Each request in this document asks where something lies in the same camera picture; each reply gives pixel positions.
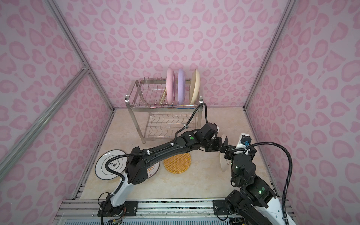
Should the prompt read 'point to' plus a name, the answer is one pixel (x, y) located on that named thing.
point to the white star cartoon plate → (225, 162)
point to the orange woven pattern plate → (178, 163)
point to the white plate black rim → (117, 164)
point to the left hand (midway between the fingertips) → (228, 149)
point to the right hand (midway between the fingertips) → (234, 140)
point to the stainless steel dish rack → (154, 118)
